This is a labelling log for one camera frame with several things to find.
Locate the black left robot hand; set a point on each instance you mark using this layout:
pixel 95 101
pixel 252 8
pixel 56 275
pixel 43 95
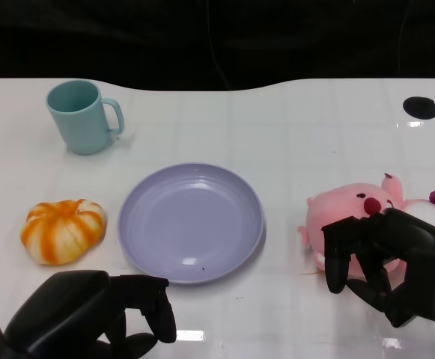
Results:
pixel 71 306

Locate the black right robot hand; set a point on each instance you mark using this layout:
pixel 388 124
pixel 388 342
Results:
pixel 419 247

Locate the pink plush doll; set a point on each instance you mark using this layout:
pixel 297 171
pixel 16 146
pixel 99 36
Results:
pixel 337 205

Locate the lavender round plate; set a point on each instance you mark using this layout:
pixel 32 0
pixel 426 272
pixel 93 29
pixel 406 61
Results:
pixel 191 224

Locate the orange white striped pumpkin toy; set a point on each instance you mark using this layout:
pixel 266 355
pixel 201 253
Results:
pixel 61 233

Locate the black round table grommet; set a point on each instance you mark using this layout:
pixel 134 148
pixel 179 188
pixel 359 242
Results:
pixel 420 107

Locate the light blue mug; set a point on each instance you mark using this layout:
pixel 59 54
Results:
pixel 84 127

